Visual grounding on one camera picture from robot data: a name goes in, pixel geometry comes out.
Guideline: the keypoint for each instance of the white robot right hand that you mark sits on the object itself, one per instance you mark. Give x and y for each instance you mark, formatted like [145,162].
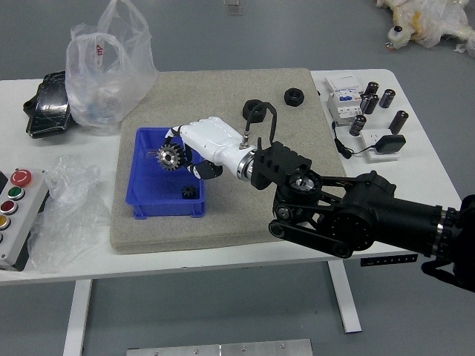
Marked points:
[211,139]

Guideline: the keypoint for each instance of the large metal gear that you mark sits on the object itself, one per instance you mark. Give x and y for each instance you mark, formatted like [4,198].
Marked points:
[167,157]

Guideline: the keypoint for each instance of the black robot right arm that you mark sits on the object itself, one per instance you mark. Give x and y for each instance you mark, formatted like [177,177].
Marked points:
[363,215]

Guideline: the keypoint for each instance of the large black nut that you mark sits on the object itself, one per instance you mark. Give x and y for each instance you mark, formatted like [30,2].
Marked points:
[248,108]

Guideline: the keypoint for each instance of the blue plastic box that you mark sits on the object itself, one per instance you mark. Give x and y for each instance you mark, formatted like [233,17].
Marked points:
[148,185]

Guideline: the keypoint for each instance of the small black nut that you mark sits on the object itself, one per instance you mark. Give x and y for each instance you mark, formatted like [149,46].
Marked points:
[294,96]

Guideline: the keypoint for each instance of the grey button control box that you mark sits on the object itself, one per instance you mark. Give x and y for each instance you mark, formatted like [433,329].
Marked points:
[22,237]

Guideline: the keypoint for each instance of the small black gear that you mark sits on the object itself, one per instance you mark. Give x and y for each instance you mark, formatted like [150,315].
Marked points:
[188,192]

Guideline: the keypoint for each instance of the small clear plastic piece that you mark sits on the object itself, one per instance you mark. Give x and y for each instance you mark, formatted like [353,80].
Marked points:
[150,152]

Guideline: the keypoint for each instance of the grey-brown mat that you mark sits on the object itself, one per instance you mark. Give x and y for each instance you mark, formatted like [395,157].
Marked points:
[222,222]

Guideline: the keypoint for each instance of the white plastic bag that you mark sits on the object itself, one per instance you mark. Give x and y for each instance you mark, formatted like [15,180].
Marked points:
[100,85]

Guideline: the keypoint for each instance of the metal floor socket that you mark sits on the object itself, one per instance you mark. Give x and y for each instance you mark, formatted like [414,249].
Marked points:
[233,6]

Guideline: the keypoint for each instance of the white circuit breaker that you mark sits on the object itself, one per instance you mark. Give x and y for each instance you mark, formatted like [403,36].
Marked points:
[345,107]

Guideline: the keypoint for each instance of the black cylindrical capacitor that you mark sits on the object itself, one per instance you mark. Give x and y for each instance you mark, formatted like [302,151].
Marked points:
[371,88]
[358,125]
[387,98]
[399,121]
[370,104]

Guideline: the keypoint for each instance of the white power socket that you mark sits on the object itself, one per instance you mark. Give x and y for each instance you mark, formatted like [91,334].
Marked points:
[373,139]

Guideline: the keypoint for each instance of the crumpled clear plastic wrap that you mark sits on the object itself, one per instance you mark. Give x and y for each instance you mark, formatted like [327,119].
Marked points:
[67,215]

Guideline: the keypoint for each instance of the black plastic tray stack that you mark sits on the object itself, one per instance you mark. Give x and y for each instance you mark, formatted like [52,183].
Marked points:
[48,107]

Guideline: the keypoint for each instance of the black power adapter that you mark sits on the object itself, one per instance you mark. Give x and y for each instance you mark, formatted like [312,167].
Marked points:
[390,144]

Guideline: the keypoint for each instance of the red emergency stop button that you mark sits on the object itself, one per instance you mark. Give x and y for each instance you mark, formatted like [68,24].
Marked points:
[21,178]

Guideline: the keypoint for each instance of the green push button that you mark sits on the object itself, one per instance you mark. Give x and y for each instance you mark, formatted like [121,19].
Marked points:
[15,193]

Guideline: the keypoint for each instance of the white table leg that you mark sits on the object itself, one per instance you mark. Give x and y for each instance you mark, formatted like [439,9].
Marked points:
[77,319]
[345,296]

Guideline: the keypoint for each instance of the grey metal plate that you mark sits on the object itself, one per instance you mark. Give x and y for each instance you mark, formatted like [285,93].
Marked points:
[219,348]

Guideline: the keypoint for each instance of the red push button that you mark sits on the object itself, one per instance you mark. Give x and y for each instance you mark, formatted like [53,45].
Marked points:
[8,207]

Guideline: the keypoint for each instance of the black table height controller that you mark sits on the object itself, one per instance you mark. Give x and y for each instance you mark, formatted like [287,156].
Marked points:
[389,260]

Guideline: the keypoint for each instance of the yellow push button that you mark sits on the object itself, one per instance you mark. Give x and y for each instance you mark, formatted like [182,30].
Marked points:
[3,221]

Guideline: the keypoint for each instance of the plush toy in plastic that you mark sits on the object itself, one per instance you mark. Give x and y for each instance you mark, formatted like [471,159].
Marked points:
[426,22]

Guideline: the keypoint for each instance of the white switch box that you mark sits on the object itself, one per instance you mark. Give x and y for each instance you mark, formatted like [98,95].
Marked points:
[343,83]

